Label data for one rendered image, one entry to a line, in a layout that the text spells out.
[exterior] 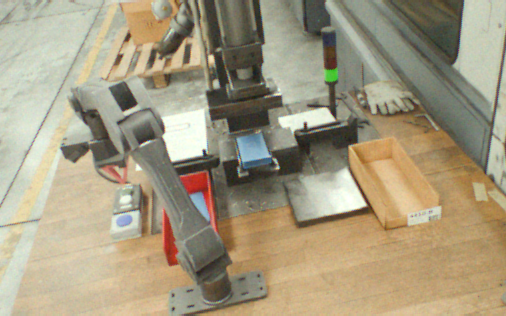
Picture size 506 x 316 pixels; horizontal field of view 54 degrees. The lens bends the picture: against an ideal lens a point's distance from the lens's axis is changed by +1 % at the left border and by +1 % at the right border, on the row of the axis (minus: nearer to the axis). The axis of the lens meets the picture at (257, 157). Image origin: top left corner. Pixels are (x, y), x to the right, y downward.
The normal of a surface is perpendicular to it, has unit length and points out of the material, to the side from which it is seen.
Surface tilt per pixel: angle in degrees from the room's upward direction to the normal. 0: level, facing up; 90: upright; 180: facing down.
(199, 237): 54
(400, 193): 0
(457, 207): 0
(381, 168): 0
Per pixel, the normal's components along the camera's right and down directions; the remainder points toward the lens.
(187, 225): 0.40, -0.16
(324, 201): -0.14, -0.81
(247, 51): 0.16, 0.55
